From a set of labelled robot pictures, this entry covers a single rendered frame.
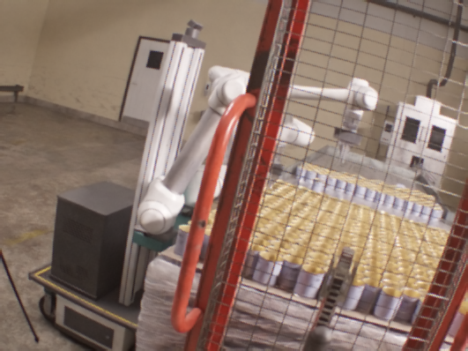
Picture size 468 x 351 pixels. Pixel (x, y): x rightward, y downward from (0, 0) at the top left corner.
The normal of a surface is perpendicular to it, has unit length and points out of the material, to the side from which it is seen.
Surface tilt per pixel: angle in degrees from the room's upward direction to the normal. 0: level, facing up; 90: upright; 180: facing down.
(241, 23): 90
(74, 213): 90
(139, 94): 90
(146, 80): 90
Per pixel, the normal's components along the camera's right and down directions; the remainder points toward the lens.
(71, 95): -0.29, 0.11
